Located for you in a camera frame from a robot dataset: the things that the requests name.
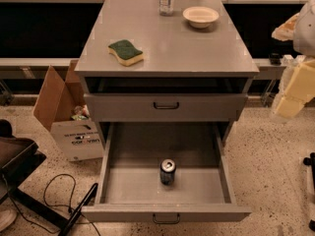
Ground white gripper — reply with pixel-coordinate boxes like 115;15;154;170
275;60;315;118

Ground blue pepsi can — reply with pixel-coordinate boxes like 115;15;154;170
159;159;176;185

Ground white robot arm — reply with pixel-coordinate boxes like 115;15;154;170
272;0;315;122

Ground open grey lower drawer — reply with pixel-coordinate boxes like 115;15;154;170
83;123;251;224

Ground closed grey upper drawer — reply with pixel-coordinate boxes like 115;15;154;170
85;93;248;122

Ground black power adapter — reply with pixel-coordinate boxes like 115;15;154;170
269;53;282;65

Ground black caster wheel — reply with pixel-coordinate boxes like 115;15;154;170
302;152;315;196

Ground white bowl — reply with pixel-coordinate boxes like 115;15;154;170
183;7;220;29

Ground green yellow sponge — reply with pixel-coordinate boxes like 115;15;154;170
107;39;144;67

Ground open cardboard box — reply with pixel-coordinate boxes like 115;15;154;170
33;60;103;161

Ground black chair base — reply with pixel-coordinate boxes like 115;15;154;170
0;119;97;236

